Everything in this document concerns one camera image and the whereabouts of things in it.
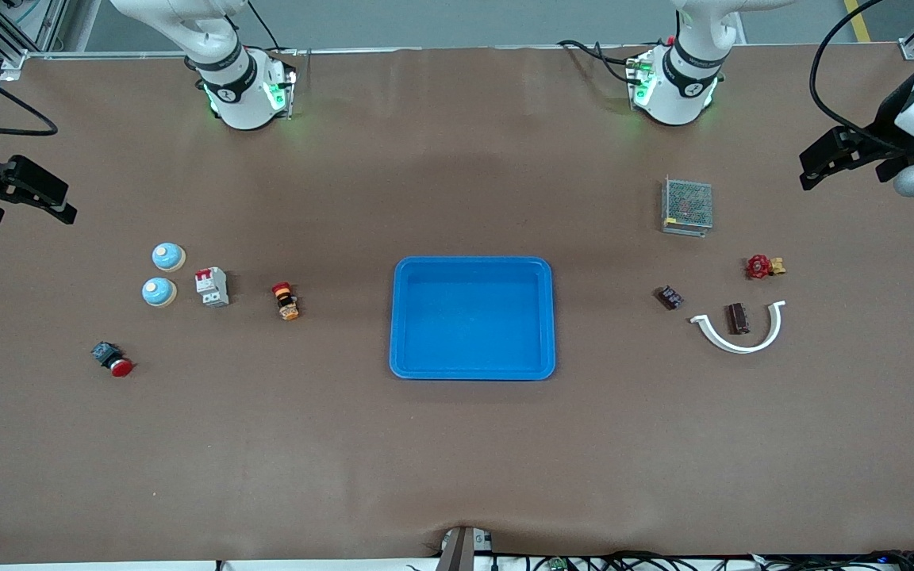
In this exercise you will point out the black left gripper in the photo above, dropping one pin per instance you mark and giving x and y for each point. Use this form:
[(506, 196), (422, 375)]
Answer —
[(887, 124)]

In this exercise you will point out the blue bell with cream knob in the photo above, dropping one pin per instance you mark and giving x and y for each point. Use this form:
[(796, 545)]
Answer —
[(168, 256), (159, 292)]

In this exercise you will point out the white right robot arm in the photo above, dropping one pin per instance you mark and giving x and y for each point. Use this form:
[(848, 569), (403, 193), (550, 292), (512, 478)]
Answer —
[(243, 95)]

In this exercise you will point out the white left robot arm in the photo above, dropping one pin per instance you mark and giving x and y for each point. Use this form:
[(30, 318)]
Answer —
[(675, 87)]

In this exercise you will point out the blue plastic tray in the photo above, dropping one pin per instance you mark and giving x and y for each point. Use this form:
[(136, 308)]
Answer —
[(473, 317)]

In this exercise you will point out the brass valve red handwheel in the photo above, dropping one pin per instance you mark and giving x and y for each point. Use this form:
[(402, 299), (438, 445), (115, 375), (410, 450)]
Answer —
[(758, 266)]

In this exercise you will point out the metal mesh power supply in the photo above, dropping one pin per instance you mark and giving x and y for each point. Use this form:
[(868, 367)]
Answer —
[(687, 205)]

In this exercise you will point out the red mushroom push button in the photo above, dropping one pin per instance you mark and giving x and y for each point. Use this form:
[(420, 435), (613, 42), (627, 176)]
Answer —
[(112, 358)]

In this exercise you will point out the white curved pipe clamp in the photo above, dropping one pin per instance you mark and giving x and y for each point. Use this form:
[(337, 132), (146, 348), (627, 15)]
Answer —
[(736, 347)]

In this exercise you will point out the white circuit breaker red switch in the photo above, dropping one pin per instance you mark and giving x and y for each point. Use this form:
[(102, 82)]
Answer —
[(212, 287)]

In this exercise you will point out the orange emergency stop switch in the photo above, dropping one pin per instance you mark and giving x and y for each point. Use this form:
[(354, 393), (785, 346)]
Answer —
[(286, 300)]

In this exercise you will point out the metal table edge bracket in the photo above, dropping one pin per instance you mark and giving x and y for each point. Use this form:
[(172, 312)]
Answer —
[(461, 551)]

